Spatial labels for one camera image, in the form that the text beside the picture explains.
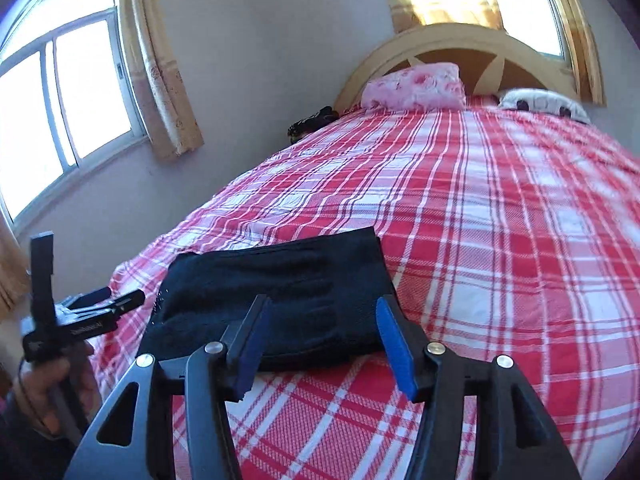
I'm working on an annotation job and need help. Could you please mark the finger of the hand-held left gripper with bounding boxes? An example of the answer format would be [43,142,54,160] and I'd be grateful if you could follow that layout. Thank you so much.
[30,231,56,318]
[59,287,147,337]

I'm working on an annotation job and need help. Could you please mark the cream wooden headboard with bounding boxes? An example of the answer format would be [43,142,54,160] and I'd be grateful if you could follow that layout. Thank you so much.
[332,22,584,114]

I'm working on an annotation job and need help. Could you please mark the person's left forearm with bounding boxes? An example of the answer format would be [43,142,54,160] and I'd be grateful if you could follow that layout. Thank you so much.
[0,392,68,480]

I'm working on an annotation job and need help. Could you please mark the pink floral pillow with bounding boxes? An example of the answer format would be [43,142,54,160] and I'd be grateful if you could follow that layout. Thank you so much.
[361,62,467,111]

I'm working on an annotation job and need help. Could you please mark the large sliding window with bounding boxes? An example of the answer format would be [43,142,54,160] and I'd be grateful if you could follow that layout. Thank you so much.
[0,7,147,235]

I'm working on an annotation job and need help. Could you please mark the window behind headboard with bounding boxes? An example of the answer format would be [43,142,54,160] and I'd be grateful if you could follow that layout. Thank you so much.
[500,0,572,59]

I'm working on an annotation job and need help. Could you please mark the black pants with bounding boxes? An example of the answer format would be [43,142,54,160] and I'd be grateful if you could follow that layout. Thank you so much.
[136,226,397,374]

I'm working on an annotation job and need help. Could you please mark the narrow golden curtain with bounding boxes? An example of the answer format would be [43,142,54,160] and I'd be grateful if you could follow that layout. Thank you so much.
[534,0,607,107]

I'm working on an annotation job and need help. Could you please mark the patterned golden side curtain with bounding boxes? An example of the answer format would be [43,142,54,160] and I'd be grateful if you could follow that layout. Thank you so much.
[114,0,205,162]

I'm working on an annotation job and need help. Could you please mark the golden curtain edge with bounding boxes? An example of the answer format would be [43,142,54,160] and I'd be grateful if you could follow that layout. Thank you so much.
[0,220,32,317]

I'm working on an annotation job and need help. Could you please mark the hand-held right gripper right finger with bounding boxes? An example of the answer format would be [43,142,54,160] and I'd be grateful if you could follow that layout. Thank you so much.
[375,296,583,480]

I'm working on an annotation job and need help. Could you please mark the dark cloth bundle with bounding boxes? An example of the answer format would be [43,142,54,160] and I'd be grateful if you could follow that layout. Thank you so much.
[287,106,340,142]

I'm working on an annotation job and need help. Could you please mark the white black-spotted pillow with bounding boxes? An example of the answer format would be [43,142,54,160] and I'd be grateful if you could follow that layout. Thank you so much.
[497,88,592,125]

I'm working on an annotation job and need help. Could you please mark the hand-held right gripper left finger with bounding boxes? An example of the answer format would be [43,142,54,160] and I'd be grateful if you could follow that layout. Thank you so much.
[62,294,274,480]

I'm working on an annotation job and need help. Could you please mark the red plaid bed sheet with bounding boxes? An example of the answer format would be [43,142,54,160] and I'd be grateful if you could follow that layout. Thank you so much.
[92,94,640,480]

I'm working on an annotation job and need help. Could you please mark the person's left hand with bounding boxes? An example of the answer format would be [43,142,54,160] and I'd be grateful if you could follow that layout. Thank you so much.
[10,342,101,442]

